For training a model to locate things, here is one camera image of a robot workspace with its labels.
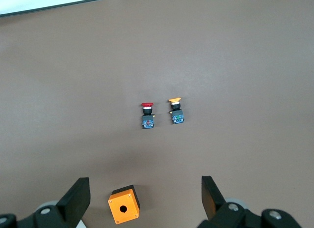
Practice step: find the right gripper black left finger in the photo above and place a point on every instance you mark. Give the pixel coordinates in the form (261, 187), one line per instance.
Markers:
(73, 203)

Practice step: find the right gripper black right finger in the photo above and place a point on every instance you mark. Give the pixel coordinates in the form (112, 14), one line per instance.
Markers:
(216, 208)

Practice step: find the red mushroom push button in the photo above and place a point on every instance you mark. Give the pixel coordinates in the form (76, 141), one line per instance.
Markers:
(148, 117)

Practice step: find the white plastic drawer cabinet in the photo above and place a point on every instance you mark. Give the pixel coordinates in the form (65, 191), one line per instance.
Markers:
(81, 224)

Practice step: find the yellow mushroom push button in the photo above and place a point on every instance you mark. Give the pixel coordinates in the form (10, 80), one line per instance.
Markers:
(176, 112)

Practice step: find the orange box with hole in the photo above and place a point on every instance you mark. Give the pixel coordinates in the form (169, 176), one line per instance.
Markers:
(125, 201)

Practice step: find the brown table mat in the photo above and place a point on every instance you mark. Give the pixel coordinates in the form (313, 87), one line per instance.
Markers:
(220, 65)

